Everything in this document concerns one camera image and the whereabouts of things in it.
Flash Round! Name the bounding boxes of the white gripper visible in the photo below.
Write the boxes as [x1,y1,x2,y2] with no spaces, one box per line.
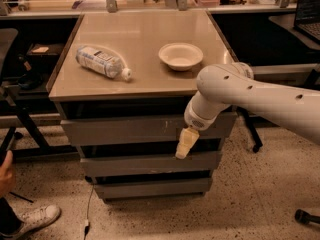
[175,100,217,159]

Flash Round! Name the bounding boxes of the grey top drawer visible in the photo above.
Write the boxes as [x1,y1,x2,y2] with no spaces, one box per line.
[60,111,238,147]

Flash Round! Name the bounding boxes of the grey drawer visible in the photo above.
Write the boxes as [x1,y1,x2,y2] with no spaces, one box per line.
[95,178,212,199]
[80,151,222,177]
[60,111,238,147]

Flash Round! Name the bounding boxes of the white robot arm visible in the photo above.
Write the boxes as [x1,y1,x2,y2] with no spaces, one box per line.
[176,63,320,159]

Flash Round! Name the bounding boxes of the grey bottom drawer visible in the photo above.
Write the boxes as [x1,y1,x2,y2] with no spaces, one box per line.
[95,178,212,199]

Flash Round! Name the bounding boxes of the grey drawer cabinet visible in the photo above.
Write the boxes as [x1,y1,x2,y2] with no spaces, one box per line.
[48,10,237,189]

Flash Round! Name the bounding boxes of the grey middle drawer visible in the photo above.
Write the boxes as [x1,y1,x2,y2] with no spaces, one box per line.
[80,151,222,177]

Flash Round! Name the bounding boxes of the person hand lower left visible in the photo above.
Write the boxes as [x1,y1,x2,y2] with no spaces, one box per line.
[0,150,16,197]

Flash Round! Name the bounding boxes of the black table leg with caster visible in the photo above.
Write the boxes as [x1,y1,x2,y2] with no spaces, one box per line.
[238,108,263,153]

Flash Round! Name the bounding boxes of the white paper bowl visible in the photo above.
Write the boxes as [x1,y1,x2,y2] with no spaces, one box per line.
[158,43,203,71]

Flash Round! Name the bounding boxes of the clear plastic water bottle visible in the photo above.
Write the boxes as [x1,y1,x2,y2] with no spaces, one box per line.
[75,46,132,81]

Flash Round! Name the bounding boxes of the black chair caster right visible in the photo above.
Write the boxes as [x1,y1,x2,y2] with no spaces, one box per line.
[294,209,320,225]

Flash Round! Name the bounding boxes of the black laptop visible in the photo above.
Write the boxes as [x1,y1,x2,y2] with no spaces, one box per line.
[294,0,320,44]

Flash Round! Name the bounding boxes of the black office chair left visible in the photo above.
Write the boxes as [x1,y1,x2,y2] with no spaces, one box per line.
[0,27,79,182]

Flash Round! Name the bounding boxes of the white sneaker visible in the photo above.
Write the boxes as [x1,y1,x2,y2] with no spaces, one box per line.
[0,205,61,240]

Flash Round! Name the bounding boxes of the dark trouser leg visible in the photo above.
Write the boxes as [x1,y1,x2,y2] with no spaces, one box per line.
[0,198,22,235]

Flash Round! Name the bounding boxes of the white cable on floor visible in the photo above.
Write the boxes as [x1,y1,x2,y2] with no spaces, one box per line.
[82,183,96,240]

